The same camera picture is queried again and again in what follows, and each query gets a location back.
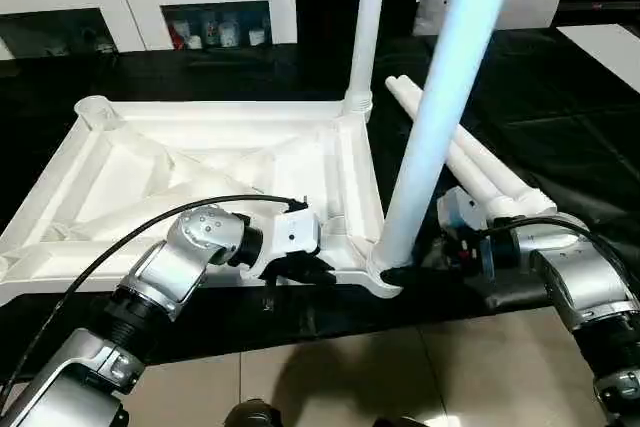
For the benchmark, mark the white plastic table leg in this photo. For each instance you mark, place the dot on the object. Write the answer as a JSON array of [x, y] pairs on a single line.
[[500, 167], [475, 174], [367, 22], [440, 97]]

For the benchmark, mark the white plastic table top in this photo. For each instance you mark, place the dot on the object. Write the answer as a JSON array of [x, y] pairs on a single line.
[[200, 127]]

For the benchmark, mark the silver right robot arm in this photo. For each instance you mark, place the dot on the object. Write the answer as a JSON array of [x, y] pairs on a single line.
[[575, 272]]

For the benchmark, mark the dark robot leg part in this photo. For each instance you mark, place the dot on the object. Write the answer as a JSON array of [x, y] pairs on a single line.
[[395, 422], [250, 414]]

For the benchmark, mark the white plastic upturned table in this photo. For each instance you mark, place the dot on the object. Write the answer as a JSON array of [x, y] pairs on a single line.
[[550, 97]]

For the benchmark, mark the white cup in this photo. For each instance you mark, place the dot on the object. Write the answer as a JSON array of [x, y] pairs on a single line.
[[256, 37]]

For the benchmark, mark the black screen with red light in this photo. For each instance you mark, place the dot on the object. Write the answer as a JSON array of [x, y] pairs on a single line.
[[600, 14]]

